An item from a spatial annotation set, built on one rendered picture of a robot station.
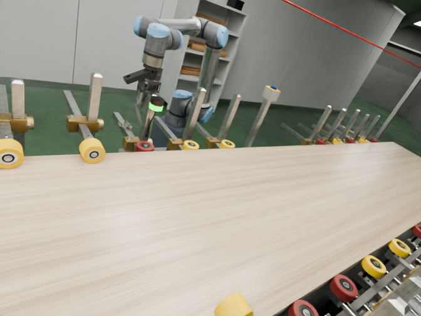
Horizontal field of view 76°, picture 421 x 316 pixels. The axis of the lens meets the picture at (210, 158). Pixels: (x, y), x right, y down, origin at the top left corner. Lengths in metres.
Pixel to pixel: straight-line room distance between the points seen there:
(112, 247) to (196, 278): 0.24
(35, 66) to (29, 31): 0.39
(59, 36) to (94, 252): 3.28
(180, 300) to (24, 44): 3.47
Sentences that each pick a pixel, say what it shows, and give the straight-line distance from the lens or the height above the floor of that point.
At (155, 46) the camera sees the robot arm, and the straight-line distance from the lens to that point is 1.25.
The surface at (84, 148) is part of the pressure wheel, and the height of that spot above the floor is 0.96.
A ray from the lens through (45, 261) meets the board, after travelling 0.79.
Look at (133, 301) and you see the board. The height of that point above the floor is 0.90.
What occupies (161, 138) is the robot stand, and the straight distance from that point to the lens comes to 2.28.
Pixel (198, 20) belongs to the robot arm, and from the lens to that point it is 1.86.
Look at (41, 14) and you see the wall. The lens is 3.79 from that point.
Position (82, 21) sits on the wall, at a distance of 3.86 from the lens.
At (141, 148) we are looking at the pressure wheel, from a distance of 1.22.
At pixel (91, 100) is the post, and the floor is 1.06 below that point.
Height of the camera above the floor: 1.53
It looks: 28 degrees down
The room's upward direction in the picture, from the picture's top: 21 degrees clockwise
